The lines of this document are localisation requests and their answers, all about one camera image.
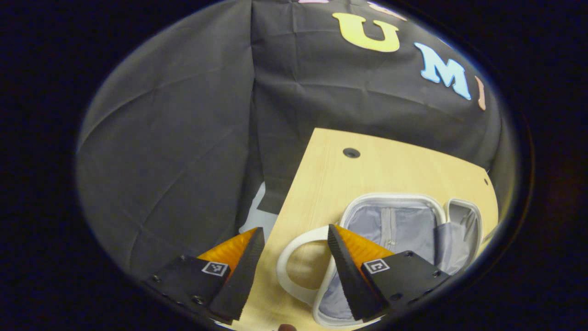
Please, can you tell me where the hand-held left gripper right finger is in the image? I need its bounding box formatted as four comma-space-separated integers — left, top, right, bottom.
327, 224, 451, 323

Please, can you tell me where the white suitcase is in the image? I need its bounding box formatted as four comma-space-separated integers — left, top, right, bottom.
277, 192, 484, 329

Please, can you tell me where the black backdrop cloth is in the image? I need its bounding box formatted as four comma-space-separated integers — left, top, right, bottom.
76, 0, 515, 281

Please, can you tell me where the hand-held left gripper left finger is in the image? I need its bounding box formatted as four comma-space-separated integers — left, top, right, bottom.
146, 227, 266, 323

